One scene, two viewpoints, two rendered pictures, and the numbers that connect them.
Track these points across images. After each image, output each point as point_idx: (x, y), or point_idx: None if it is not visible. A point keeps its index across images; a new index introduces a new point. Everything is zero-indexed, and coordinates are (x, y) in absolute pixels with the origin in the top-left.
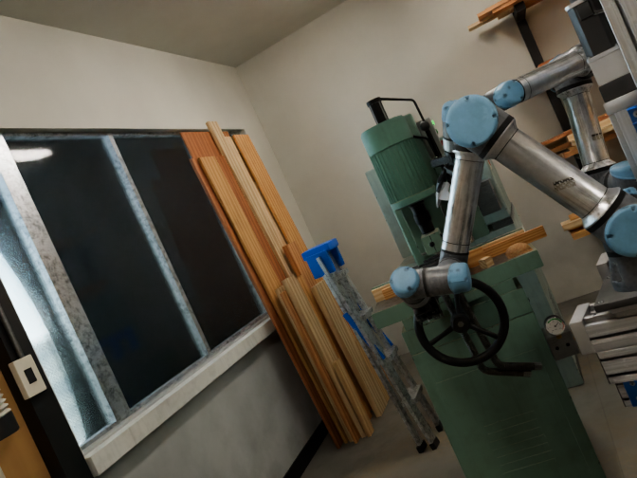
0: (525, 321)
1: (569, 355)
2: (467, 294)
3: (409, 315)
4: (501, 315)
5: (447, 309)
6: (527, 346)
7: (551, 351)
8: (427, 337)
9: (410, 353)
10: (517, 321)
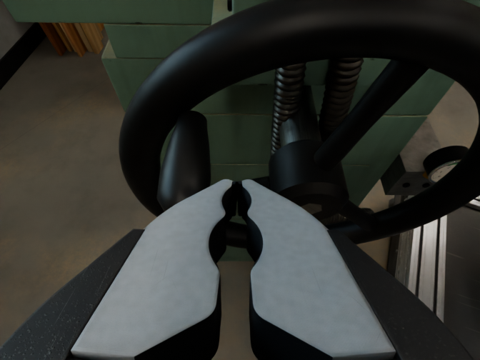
0: (396, 128)
1: (410, 194)
2: (370, 62)
3: (130, 16)
4: (445, 208)
5: (271, 84)
6: (359, 159)
7: (386, 175)
8: None
9: (123, 108)
10: (382, 123)
